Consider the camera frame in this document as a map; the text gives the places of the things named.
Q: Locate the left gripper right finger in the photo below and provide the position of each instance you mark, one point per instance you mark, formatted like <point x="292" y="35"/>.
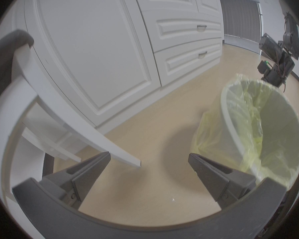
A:
<point x="224" y="180"/>

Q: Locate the white trash bin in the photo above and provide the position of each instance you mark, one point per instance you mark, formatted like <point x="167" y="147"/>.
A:
<point x="236" y="123"/>

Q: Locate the yellow plastic bag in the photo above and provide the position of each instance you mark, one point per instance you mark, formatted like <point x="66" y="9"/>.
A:
<point x="209" y="133"/>

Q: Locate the white chair grey cushions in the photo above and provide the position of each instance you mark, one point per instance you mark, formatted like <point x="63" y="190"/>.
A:
<point x="114" y="153"/>

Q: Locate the grey curtain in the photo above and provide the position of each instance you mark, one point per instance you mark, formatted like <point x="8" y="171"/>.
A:
<point x="239" y="19"/>

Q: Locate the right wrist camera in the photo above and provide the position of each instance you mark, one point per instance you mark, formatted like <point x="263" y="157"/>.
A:
<point x="263" y="67"/>

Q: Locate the white wardrobe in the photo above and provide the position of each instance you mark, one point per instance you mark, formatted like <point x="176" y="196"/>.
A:
<point x="89" y="46"/>

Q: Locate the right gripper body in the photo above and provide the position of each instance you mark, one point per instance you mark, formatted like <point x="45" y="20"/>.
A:
<point x="274" y="78"/>

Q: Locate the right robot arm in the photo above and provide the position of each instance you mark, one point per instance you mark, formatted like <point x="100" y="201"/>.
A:
<point x="292" y="41"/>

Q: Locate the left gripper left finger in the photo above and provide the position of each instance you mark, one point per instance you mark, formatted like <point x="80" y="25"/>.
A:
<point x="82" y="178"/>

